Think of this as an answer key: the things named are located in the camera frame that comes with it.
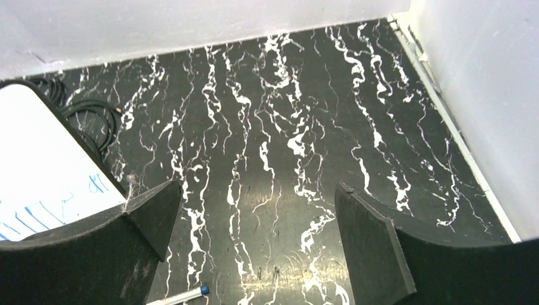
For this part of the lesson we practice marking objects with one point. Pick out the white whiteboard black frame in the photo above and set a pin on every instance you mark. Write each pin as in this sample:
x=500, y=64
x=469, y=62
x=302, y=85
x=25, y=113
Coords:
x=47, y=179

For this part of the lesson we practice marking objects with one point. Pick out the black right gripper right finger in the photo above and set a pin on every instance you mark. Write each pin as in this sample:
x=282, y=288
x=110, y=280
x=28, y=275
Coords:
x=394, y=258

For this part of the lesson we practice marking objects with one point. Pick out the blue marker cap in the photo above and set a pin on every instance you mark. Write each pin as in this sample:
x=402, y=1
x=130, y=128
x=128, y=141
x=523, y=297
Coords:
x=204, y=290

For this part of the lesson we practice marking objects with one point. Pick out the white whiteboard marker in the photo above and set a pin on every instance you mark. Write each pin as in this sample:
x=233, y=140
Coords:
x=179, y=298

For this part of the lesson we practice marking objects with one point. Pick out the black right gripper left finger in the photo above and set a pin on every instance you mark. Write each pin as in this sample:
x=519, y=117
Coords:
x=110, y=257

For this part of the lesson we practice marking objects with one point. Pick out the aluminium table edge rail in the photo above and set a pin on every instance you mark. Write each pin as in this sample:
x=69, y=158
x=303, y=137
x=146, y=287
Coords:
x=419, y=59

